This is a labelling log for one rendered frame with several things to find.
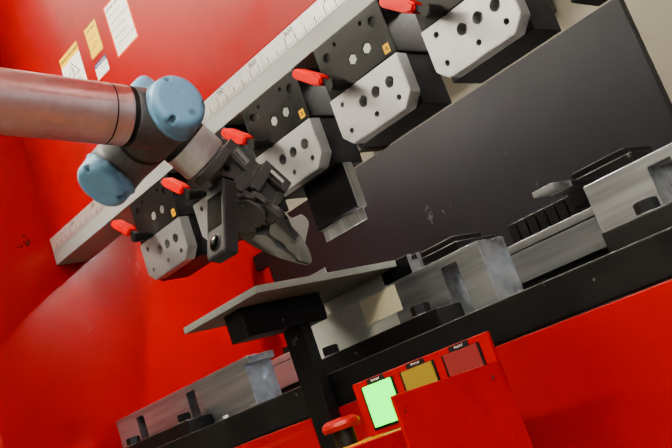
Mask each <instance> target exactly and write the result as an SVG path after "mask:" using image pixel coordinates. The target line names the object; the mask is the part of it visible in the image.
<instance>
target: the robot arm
mask: <svg viewBox="0 0 672 448"><path fill-rule="evenodd" d="M204 115H205V104H204V101H203V98H202V96H201V94H200V92H199V91H198V90H197V88H196V87H195V86H194V85H193V84H192V83H190V82H189V81H187V80H186V79H184V78H182V77H178V76H165V77H162V78H160V79H158V80H157V81H154V80H152V79H151V78H150V77H148V76H145V75H143V76H140V77H138V78H137V79H136V80H135V81H134V82H133V83H132V84H131V85H123V84H116V83H109V82H101V81H94V80H87V79H80V78H73V77H66V76H59V75H52V74H45V73H38V72H31V71H24V70H17V69H10V68H3V67H0V135H5V136H16V137H27V138H37V139H48V140H59V141H69V142H80V143H91V144H98V145H97V146H96V147H95V149H94V150H93V151H92V152H91V153H89V154H88V155H87V156H86V160H85V161H84V162H83V163H82V165H81V166H80V167H79V169H78V172H77V178H78V182H79V184H80V186H81V188H82V189H83V191H84V192H85V193H86V194H87V195H88V196H90V197H91V198H92V199H93V200H94V201H96V202H98V203H100V204H102V205H105V206H111V207H115V206H119V205H121V204H123V203H124V202H125V201H126V200H127V199H128V198H129V196H130V195H132V194H134V193H135V189H136V188H137V187H138V185H139V184H140V183H141V182H142V181H143V180H144V179H145V178H146V177H147V176H148V175H149V174H150V173H151V172H152V171H153V170H154V169H155V168H156V167H157V166H158V165H159V164H161V163H162V162H163V161H164V160H165V161H166V162H168V163H169V164H170V165H171V166H172V167H173V168H174V169H176V170H177V171H178V172H179V173H180V174H181V175H182V176H184V177H185V178H186V179H187V180H191V179H192V180H191V182H192V183H193V184H195V185H196V186H197V187H201V186H202V185H204V184H205V183H206V182H207V181H209V182H210V183H211V185H212V186H211V187H210V188H208V189H207V251H208V260H209V261H211V262H216V263H223V262H224V261H226V260H228V259H229V258H231V257H233V256H234V255H236V254H237V253H238V234H239V235H240V236H241V237H242V238H243V239H244V240H245V241H246V242H247V243H249V244H250V245H252V246H253V247H255V248H257V249H259V250H261V251H263V252H265V253H267V254H269V255H274V256H276V257H278V258H281V259H284V260H287V261H291V262H294V263H298V264H302V265H309V264H310V263H311V262H312V257H311V254H310V251H309V249H308V247H307V245H306V243H305V241H306V236H307V232H308V227H309V222H308V219H307V218H306V217H305V216H304V215H302V214H300V215H297V216H295V217H293V218H292V217H290V216H288V215H287V214H286V213H285V212H284V211H283V210H282V209H281V208H280V207H278V206H277V205H279V204H280V202H281V201H282V199H283V197H284V196H285V195H284V193H286V192H287V190H288V188H289V187H290V185H291V182H290V181H289V180H288V179H287V178H286V177H285V176H284V175H282V174H281V173H280V172H279V171H278V170H277V169H276V168H275V167H274V166H273V165H271V164H270V163H269V162H268V161H267V160H266V161H265V162H263V163H262V164H259V163H257V162H256V161H255V160H254V159H253V158H252V157H251V156H250V155H249V154H248V153H246V152H245V151H244V150H243V149H242V148H241V147H240V146H239V145H238V144H237V143H235V142H234V141H233V140H232V139H231V138H230V139H229V140H228V141H227V142H226V144H225V145H222V141H221V140H220V139H219V138H218V137H217V136H216V135H215V134H214V133H213V132H212V131H210V130H209V129H208V128H207V127H206V126H205V125H204V124H202V123H201V122H202V121H203V118H204ZM271 170H273V171H275V172H276V173H277V174H278V175H279V176H280V177H281V178H282V179H283V180H284V182H283V183H282V182H281V181H280V180H279V179H278V178H276V177H275V176H274V175H273V174H272V173H271V172H270V171H271Z"/></svg>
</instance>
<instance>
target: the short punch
mask: <svg viewBox="0 0 672 448"><path fill-rule="evenodd" d="M304 191H305V194H306V197H307V200H308V203H309V206H310V208H311V211H312V214H313V217H314V220H315V223H316V226H317V229H318V230H319V231H323V233H324V236H325V239H326V242H329V241H331V240H332V239H334V238H336V237H337V236H339V235H341V234H342V233H344V232H346V231H348V230H349V229H351V228H353V227H354V226H356V225H358V224H359V223H361V222H363V221H364V220H366V219H368V218H367V215H366V213H365V210H364V207H366V205H367V204H366V201H365V198H364V195H363V192H362V190H361V187H360V184H359V181H358V179H357V176H356V173H355V170H354V168H353V165H352V162H342V163H341V164H339V165H338V166H336V167H335V168H333V169H332V170H330V171H329V172H327V173H326V174H324V175H323V176H321V177H320V178H318V179H317V180H315V181H314V182H312V183H311V184H309V185H308V186H306V187H305V188H304Z"/></svg>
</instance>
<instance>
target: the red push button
mask: <svg viewBox="0 0 672 448"><path fill-rule="evenodd" d="M359 422H360V418H359V417H358V415H354V414H350V415H346V416H343V417H340V418H337V419H334V420H332V421H330V422H327V423H325V425H324V426H323V427H322V433H323V434H324V435H328V434H331V433H332V435H333V438H334V441H335V444H336V447H337V448H344V447H347V446H350V445H352V444H355V443H358V440H357V437H356V434H355V431H354V428H353V426H354V425H356V424H359Z"/></svg>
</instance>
